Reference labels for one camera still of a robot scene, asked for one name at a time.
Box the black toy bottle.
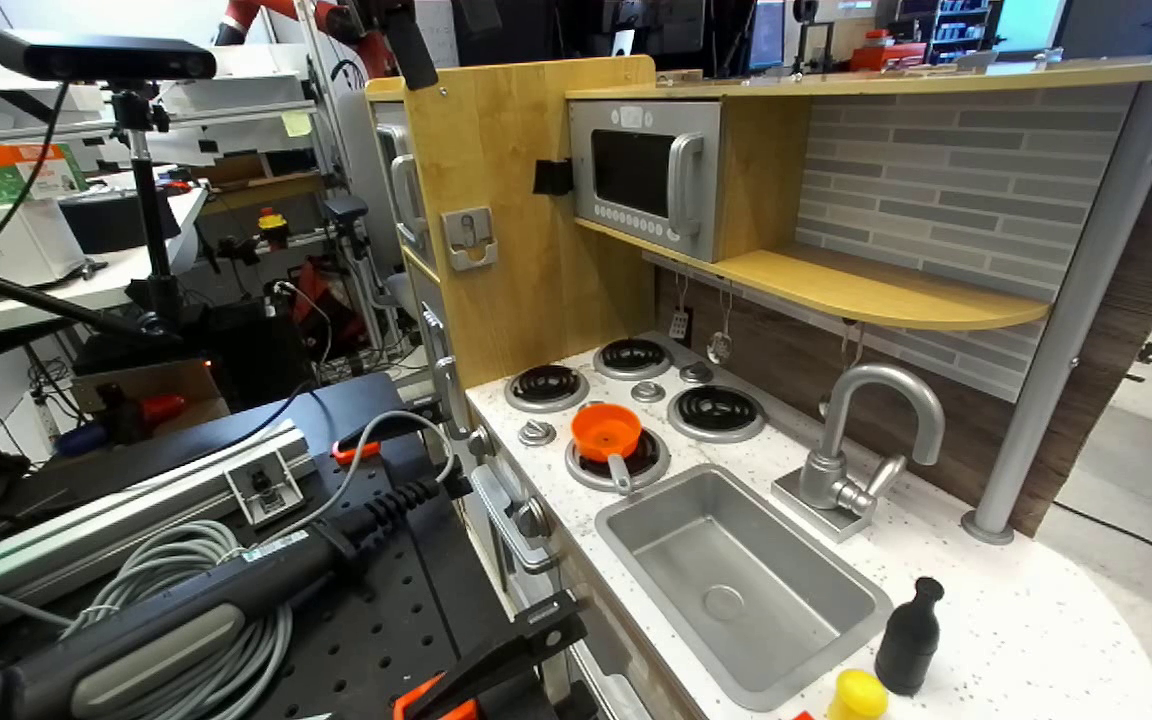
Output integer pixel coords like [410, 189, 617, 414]
[875, 574, 943, 697]

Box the orange toy pot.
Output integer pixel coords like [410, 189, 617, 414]
[571, 405, 642, 490]

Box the silver toy microwave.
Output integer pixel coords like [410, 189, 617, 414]
[567, 99, 719, 261]

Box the black orange clamp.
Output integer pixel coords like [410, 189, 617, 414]
[393, 591, 589, 720]

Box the silver toy faucet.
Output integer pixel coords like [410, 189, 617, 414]
[776, 362, 943, 541]

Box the silver toy sink basin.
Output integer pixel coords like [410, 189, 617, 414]
[596, 464, 892, 711]

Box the silver support pole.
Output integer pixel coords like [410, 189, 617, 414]
[960, 84, 1152, 543]

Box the silver aluminium rail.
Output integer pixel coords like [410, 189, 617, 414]
[0, 418, 308, 595]

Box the black camera tripod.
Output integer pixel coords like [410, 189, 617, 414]
[0, 79, 187, 350]

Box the grey cable bundle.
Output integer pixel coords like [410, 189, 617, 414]
[61, 514, 297, 720]

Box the black stereo camera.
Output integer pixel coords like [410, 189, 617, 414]
[0, 30, 218, 79]

